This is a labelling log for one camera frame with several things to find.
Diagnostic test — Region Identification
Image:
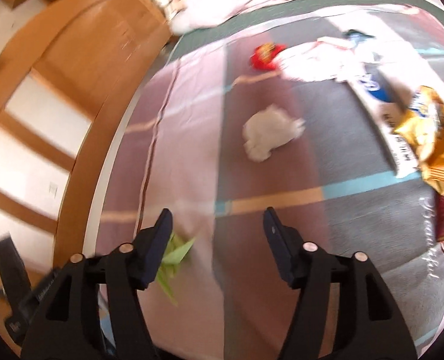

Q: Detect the red crumpled wrapper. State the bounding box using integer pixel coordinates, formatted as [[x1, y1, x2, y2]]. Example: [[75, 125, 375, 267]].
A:
[[249, 43, 287, 71]]

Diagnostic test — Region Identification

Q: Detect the dark teal wrapper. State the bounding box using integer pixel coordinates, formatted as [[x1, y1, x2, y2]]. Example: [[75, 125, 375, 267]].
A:
[[344, 29, 374, 44]]

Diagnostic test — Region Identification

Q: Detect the wooden bunk bed frame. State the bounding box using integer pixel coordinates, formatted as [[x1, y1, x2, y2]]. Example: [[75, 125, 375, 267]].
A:
[[0, 0, 181, 284]]

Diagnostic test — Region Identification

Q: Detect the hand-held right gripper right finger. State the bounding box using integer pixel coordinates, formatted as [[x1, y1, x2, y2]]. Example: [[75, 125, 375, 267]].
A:
[[263, 206, 418, 360]]

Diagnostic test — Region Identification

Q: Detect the green patterned mat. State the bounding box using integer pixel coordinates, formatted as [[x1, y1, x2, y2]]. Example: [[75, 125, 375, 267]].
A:
[[167, 0, 444, 61]]

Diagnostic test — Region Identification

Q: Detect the green wrapper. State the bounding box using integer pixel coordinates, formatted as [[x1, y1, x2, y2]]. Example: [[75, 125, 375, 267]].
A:
[[155, 232, 196, 306]]

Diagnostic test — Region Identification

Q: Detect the white and black packet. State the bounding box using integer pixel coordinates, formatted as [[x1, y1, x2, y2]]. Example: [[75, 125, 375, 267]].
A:
[[347, 75, 423, 179]]

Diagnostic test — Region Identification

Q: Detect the yellow snack bag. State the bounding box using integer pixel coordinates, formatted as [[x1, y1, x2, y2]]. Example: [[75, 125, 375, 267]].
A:
[[392, 85, 444, 193]]

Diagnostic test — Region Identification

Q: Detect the plaid bedsheet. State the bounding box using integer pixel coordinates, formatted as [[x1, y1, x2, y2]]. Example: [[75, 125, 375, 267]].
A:
[[83, 4, 444, 360]]

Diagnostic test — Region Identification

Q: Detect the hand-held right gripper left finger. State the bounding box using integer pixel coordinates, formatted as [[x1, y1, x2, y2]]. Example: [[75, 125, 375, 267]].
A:
[[21, 208, 174, 360]]

